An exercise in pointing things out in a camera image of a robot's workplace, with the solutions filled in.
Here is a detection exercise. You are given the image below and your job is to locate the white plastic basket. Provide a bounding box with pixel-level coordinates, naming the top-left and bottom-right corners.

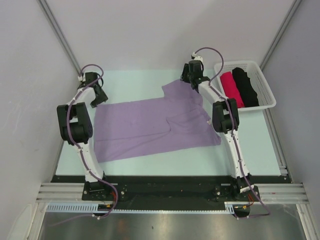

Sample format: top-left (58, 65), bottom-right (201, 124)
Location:
top-left (214, 60), bottom-right (277, 113)

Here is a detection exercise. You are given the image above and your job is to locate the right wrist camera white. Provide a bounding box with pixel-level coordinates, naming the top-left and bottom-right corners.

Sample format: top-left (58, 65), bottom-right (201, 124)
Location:
top-left (191, 52), bottom-right (203, 62)

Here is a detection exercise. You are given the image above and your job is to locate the rolled red t shirt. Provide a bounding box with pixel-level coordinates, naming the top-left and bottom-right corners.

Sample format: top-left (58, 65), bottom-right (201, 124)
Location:
top-left (220, 72), bottom-right (245, 108)

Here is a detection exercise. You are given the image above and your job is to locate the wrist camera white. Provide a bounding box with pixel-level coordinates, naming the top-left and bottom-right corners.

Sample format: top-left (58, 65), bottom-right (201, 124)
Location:
top-left (191, 52), bottom-right (203, 62)
top-left (77, 73), bottom-right (86, 82)

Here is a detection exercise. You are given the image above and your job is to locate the rolled black t shirt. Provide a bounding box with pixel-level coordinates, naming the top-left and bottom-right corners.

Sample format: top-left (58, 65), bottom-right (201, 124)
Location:
top-left (232, 67), bottom-right (259, 108)

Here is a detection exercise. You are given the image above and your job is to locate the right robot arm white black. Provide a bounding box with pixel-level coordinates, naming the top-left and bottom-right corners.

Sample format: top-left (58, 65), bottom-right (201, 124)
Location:
top-left (181, 57), bottom-right (254, 201)

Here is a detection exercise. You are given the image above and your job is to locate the purple t shirt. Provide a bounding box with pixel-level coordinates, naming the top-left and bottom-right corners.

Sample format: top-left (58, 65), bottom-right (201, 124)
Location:
top-left (93, 80), bottom-right (221, 163)

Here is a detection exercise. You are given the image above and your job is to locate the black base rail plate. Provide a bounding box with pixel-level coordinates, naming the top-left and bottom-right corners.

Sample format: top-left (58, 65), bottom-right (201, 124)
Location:
top-left (51, 174), bottom-right (262, 211)

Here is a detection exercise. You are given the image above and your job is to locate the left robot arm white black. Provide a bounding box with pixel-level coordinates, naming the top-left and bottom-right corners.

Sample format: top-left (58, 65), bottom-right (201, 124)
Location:
top-left (56, 72), bottom-right (111, 200)

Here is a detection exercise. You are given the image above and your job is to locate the white slotted cable duct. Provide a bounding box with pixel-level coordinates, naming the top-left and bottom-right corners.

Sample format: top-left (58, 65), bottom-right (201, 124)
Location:
top-left (46, 201), bottom-right (251, 215)

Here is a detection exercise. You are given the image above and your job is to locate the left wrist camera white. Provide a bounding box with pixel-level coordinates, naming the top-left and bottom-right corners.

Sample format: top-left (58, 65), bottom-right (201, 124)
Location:
top-left (77, 73), bottom-right (86, 82)

